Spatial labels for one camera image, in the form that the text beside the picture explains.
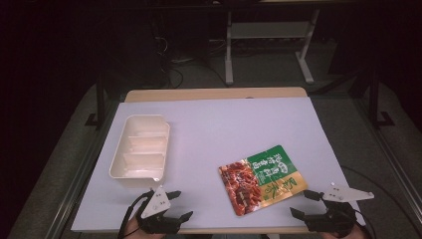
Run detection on red and green snack packet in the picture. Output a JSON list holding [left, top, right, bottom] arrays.
[[217, 144, 309, 217]]

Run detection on person's left hand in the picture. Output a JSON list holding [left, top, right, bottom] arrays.
[[123, 215, 167, 239]]

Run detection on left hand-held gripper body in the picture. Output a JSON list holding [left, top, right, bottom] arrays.
[[134, 184, 182, 235]]

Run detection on person's right hand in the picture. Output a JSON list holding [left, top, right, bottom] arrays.
[[319, 223, 370, 239]]

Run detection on white metal stand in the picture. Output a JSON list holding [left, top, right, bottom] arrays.
[[224, 9, 321, 86]]

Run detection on thin black floor cable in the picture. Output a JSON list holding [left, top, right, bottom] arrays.
[[340, 164, 422, 237]]

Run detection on white divided plastic tray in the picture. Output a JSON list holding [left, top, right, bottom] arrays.
[[108, 114, 171, 189]]

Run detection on white table mat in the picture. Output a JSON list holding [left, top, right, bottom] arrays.
[[70, 97, 366, 233]]

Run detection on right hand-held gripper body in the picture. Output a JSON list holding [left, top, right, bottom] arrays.
[[307, 181, 375, 238]]

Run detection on black metal stand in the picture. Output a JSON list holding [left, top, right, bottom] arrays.
[[367, 68, 396, 129], [84, 73, 107, 129]]

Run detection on black floor cables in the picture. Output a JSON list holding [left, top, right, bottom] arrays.
[[152, 35, 230, 90]]

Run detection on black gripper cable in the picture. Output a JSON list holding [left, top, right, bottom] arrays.
[[351, 208, 378, 239], [116, 191, 152, 239]]

